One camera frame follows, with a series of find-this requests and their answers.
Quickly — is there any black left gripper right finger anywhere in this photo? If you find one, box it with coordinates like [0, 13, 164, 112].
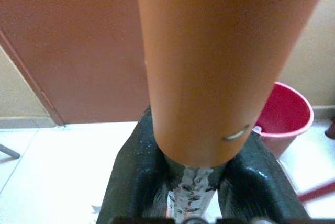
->
[216, 131, 310, 221]

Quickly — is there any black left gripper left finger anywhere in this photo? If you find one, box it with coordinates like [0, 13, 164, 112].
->
[96, 105, 171, 221]

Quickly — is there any orange broom handle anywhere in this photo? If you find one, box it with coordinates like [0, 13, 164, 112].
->
[133, 0, 334, 221]

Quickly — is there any red stick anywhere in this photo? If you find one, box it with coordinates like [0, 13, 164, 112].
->
[298, 178, 335, 204]

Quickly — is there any red plastic bucket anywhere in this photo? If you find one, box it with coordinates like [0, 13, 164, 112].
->
[252, 82, 315, 158]

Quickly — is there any grey metal leg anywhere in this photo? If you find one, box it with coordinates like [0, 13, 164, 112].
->
[0, 142, 21, 160]

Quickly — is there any brown door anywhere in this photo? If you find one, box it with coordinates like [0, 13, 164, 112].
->
[0, 0, 153, 127]

